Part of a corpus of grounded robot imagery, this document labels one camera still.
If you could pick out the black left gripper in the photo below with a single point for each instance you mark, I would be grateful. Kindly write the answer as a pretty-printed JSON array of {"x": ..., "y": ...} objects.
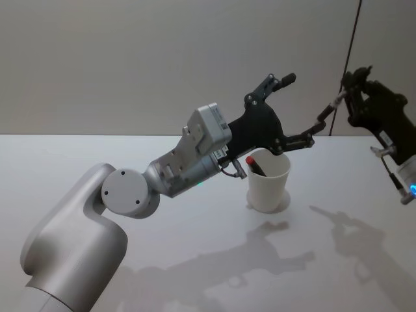
[{"x": 256, "y": 125}]

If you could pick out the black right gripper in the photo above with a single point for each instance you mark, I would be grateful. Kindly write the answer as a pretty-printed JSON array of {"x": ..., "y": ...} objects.
[{"x": 386, "y": 117}]

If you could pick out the black pen with silver band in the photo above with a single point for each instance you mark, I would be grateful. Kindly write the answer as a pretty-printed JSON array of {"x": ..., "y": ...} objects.
[{"x": 332, "y": 105}]

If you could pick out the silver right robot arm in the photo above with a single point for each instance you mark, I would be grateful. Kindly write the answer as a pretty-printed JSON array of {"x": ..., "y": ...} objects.
[{"x": 409, "y": 177}]

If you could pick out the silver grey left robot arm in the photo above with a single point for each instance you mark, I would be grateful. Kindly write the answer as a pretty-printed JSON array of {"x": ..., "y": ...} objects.
[{"x": 65, "y": 227}]

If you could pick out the black pen with red cap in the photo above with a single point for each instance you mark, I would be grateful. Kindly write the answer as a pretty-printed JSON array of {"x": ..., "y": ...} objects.
[{"x": 256, "y": 166}]

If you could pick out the white paper cup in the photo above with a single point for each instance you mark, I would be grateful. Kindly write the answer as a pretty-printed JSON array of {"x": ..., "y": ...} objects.
[{"x": 268, "y": 187}]

